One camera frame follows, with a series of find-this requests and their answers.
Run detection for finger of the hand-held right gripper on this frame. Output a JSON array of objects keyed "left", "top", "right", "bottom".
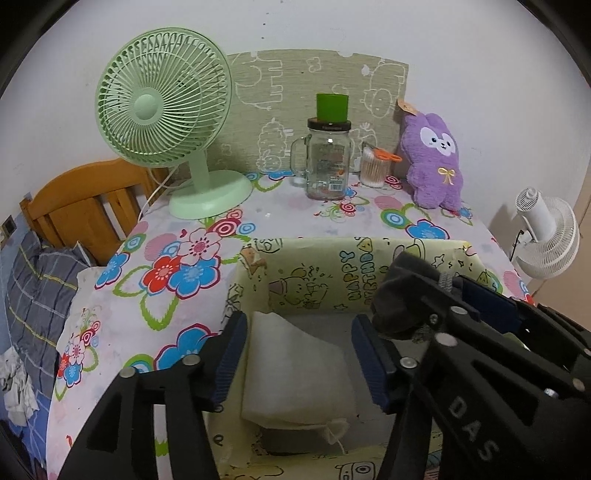
[
  {"left": 455, "top": 274, "right": 546, "bottom": 337},
  {"left": 392, "top": 251, "right": 476, "bottom": 334}
]

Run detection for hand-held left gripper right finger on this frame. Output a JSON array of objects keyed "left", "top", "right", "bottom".
[{"left": 351, "top": 316, "right": 513, "bottom": 480}]

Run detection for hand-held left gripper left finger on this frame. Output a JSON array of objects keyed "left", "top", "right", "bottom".
[{"left": 58, "top": 311, "right": 249, "bottom": 480}]

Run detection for dark grey cloth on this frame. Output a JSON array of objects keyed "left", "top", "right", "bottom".
[{"left": 372, "top": 258, "right": 455, "bottom": 344}]

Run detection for yellow cartoon print storage box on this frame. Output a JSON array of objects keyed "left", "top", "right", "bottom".
[{"left": 203, "top": 235, "right": 504, "bottom": 480}]

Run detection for white clip fan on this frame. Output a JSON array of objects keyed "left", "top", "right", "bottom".
[{"left": 515, "top": 186, "right": 580, "bottom": 279}]

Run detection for purple plush bunny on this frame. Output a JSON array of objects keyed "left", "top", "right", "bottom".
[{"left": 396, "top": 99, "right": 464, "bottom": 210}]

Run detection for floral tablecloth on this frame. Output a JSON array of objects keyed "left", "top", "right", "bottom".
[{"left": 46, "top": 168, "right": 536, "bottom": 480}]

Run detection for clear cotton swab container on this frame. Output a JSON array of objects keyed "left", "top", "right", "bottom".
[{"left": 360, "top": 145, "right": 393, "bottom": 188}]

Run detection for glass mug jar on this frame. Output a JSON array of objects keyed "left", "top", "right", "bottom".
[{"left": 290, "top": 117, "right": 356, "bottom": 201}]

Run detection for grey plaid bedding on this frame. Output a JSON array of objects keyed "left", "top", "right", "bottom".
[{"left": 0, "top": 228, "right": 98, "bottom": 402}]

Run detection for white crumpled cloth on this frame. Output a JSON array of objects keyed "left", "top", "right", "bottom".
[{"left": 0, "top": 351, "right": 40, "bottom": 428}]

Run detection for blue bedsheet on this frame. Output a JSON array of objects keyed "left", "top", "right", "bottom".
[{"left": 0, "top": 401, "right": 51, "bottom": 480}]

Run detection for wooden bed headboard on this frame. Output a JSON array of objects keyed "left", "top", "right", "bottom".
[{"left": 19, "top": 159, "right": 171, "bottom": 266}]

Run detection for green cup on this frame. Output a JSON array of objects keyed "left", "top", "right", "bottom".
[{"left": 316, "top": 93, "right": 349, "bottom": 123}]

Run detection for green desk fan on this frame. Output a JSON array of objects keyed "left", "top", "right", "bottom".
[{"left": 95, "top": 28, "right": 252, "bottom": 220}]

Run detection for green cartoon print board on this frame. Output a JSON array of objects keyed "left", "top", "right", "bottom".
[{"left": 225, "top": 50, "right": 409, "bottom": 178}]

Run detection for white drawstring bag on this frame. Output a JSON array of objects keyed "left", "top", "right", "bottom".
[{"left": 240, "top": 311, "right": 358, "bottom": 444}]

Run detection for black fan cable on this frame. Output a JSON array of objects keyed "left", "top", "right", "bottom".
[{"left": 510, "top": 228, "right": 532, "bottom": 261}]

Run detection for white fan cable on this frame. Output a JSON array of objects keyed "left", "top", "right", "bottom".
[{"left": 139, "top": 166, "right": 178, "bottom": 217}]

